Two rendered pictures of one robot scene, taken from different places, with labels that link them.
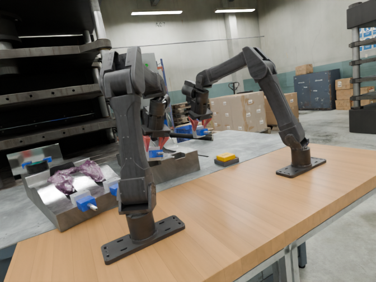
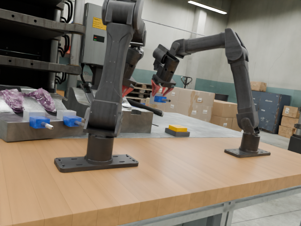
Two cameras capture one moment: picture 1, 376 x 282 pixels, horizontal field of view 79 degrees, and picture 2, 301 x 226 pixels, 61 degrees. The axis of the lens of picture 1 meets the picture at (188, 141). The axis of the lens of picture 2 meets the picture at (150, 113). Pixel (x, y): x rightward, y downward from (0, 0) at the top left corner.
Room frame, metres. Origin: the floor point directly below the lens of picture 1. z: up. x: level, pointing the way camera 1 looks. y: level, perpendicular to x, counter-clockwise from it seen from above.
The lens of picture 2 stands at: (-0.11, 0.11, 1.02)
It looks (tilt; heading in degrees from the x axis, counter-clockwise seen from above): 7 degrees down; 353
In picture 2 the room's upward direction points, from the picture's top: 8 degrees clockwise
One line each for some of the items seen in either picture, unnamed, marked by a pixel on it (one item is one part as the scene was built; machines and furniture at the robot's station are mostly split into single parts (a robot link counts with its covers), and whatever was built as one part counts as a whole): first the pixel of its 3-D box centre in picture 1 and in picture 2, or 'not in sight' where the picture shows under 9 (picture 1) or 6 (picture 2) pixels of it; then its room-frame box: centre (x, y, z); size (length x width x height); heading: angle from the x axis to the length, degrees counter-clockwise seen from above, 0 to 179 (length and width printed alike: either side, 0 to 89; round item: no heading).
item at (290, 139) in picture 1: (296, 140); (250, 126); (0.78, -0.38, 0.90); 0.09 x 0.06 x 0.06; 139
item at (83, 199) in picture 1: (87, 203); (41, 123); (0.65, 0.33, 0.86); 0.13 x 0.05 x 0.05; 43
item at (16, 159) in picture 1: (42, 155); not in sight; (1.59, 1.03, 0.87); 0.50 x 0.27 x 0.17; 26
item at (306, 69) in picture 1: (304, 69); (257, 86); (7.31, -3.94, 1.26); 0.42 x 0.33 x 0.29; 22
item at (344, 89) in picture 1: (354, 93); (298, 123); (6.03, -4.56, 0.42); 0.86 x 0.33 x 0.83; 22
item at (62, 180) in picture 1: (73, 173); (22, 95); (0.88, 0.47, 0.90); 0.26 x 0.18 x 0.08; 43
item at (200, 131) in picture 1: (203, 132); (161, 99); (1.08, -0.08, 0.94); 0.13 x 0.05 x 0.05; 26
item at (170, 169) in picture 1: (150, 154); (102, 106); (1.11, 0.19, 0.87); 0.50 x 0.26 x 0.14; 26
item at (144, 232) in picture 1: (141, 224); (100, 148); (0.51, 0.14, 0.84); 0.20 x 0.07 x 0.08; 117
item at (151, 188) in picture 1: (136, 197); (102, 122); (0.52, 0.15, 0.90); 0.09 x 0.06 x 0.06; 80
